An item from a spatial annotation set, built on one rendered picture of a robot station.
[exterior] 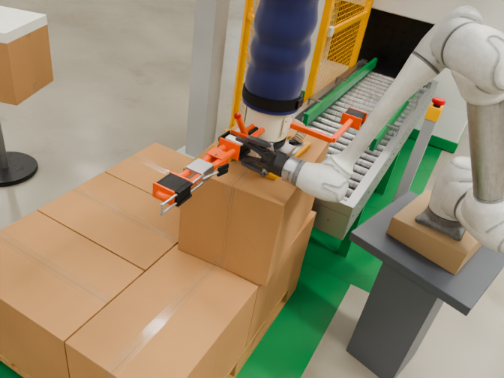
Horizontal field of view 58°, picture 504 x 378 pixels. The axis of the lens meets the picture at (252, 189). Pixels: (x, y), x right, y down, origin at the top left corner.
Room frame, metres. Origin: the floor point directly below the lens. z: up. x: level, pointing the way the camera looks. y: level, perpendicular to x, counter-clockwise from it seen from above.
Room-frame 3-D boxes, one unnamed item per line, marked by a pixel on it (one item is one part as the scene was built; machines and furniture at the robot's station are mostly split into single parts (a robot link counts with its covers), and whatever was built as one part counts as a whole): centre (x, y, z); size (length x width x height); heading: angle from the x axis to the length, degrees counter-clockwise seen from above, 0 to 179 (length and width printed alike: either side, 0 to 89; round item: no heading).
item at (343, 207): (1.97, -0.18, 0.58); 0.70 x 0.03 x 0.06; 66
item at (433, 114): (2.29, -0.87, 0.50); 0.07 x 0.07 x 1.00; 66
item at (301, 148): (1.59, -0.10, 0.97); 0.34 x 0.10 x 0.05; 156
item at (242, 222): (1.61, -0.02, 0.75); 0.60 x 0.40 x 0.40; 161
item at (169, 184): (1.08, 0.23, 1.08); 0.08 x 0.07 x 0.05; 156
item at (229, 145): (1.40, 0.09, 1.08); 0.10 x 0.08 x 0.06; 66
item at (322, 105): (3.47, -0.55, 0.60); 1.60 x 0.11 x 0.09; 156
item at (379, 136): (3.25, -1.04, 0.60); 1.60 x 0.11 x 0.09; 156
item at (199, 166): (1.20, 0.17, 1.07); 0.07 x 0.07 x 0.04; 66
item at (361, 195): (2.91, -0.95, 0.50); 2.31 x 0.05 x 0.19; 156
